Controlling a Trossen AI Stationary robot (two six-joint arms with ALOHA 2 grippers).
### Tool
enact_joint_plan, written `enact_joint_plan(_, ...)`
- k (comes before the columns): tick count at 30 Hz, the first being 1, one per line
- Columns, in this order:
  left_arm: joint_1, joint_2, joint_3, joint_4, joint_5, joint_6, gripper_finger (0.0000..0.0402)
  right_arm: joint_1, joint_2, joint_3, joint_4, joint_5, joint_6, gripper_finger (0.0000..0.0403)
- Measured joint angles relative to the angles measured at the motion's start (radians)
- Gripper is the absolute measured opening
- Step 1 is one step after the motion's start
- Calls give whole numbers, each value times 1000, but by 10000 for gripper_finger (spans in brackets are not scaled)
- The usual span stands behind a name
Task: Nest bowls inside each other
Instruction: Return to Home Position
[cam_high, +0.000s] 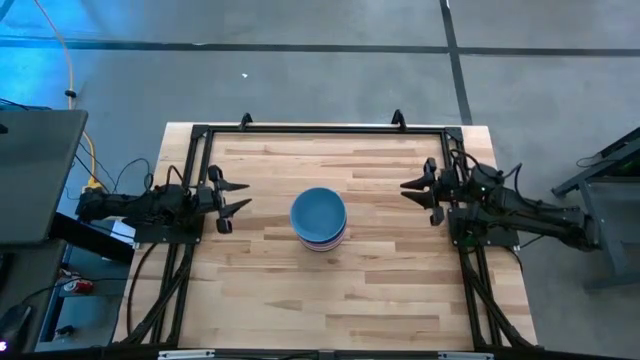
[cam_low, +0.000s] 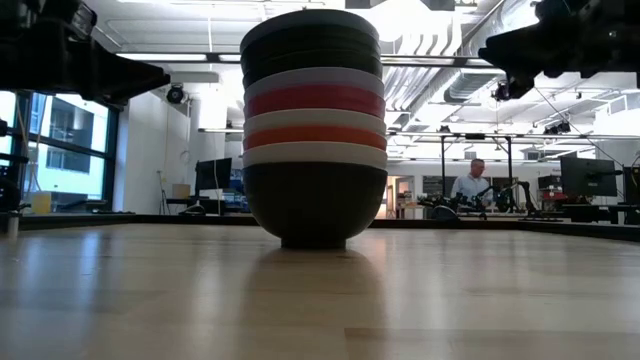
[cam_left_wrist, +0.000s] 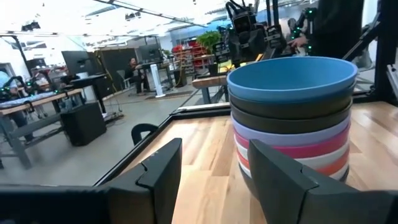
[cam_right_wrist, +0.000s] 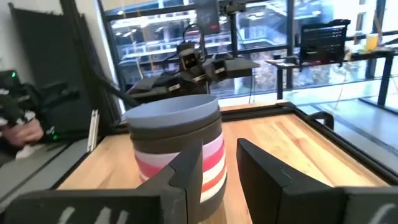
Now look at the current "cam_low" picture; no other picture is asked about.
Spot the silver ventilation duct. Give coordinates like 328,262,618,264
443,0,506,105

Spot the person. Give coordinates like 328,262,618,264
451,157,490,201

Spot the orange bowl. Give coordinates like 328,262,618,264
243,124,388,151

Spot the yellow bin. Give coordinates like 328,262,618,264
30,192,53,215

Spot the black-framed window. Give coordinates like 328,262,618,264
0,89,120,211

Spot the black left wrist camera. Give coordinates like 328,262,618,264
69,0,100,39

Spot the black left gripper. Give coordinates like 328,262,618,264
0,0,171,109

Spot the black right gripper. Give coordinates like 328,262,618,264
478,0,640,100

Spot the pale pink bowl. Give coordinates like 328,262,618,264
243,66,386,99

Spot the red bowl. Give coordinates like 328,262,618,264
243,83,387,120

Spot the white bowl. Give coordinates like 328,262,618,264
243,108,388,136
242,141,389,171

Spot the black aluminium table frame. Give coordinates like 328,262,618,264
0,212,640,244

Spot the black metal frame stand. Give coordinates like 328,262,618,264
387,127,516,201

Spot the black computer monitor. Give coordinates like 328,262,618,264
194,157,234,194
622,164,640,206
559,156,619,199

